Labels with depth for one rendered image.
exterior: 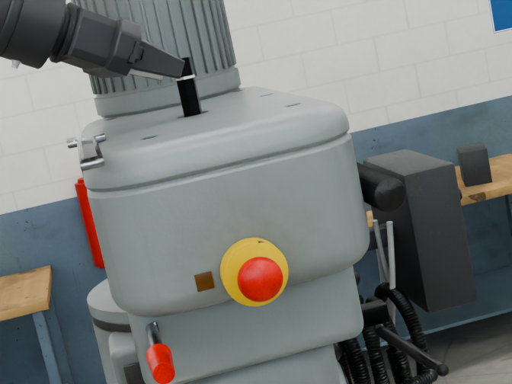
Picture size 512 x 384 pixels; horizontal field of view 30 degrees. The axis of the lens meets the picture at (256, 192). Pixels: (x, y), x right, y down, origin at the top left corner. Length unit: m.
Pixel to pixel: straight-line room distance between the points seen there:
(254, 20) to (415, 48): 0.95
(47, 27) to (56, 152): 4.32
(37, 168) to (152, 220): 4.45
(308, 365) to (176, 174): 0.31
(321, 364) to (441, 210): 0.39
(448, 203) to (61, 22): 0.64
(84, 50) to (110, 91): 0.27
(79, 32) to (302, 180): 0.28
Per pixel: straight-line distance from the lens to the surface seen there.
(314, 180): 0.87
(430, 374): 1.03
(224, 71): 1.26
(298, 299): 0.99
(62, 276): 5.39
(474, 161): 5.05
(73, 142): 0.99
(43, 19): 0.98
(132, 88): 1.23
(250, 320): 0.99
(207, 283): 0.87
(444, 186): 1.37
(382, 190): 0.92
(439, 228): 1.38
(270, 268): 0.83
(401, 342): 1.13
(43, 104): 5.27
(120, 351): 1.51
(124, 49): 0.98
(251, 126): 0.87
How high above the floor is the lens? 1.99
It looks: 11 degrees down
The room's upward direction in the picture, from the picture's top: 12 degrees counter-clockwise
